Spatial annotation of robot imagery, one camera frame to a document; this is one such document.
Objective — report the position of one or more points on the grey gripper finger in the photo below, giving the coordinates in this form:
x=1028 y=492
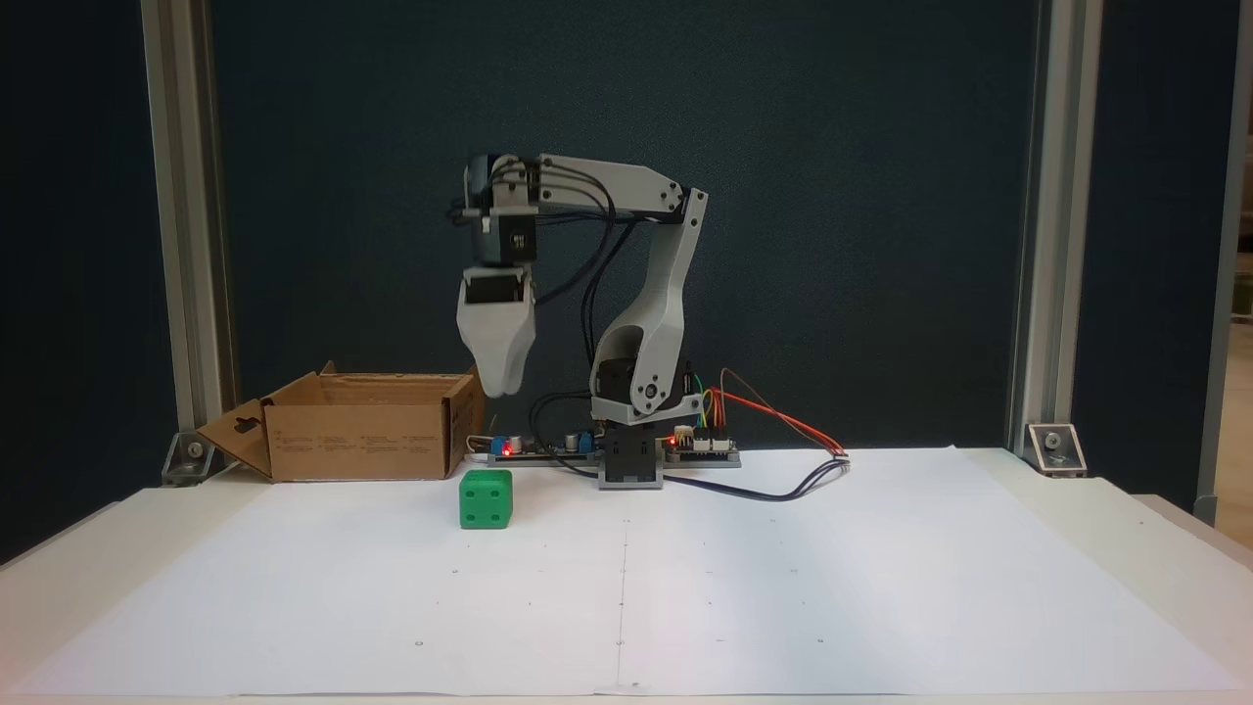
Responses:
x=482 y=343
x=517 y=348

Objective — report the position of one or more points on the green dice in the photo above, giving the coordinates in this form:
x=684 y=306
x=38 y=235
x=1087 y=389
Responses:
x=486 y=501

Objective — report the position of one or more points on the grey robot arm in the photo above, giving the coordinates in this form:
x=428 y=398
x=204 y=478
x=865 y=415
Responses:
x=656 y=323

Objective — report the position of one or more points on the blue circuit board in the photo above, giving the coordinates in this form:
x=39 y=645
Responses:
x=529 y=450

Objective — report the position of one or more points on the cardboard box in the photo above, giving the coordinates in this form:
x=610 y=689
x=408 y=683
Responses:
x=362 y=446

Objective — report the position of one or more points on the grey upright beam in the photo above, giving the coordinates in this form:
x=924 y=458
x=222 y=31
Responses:
x=1217 y=392

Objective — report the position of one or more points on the aluminium frame post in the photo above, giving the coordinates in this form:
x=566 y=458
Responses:
x=186 y=245
x=1057 y=245

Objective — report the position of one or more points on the metal corner bracket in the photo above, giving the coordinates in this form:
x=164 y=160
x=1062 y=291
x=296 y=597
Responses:
x=191 y=455
x=1055 y=448

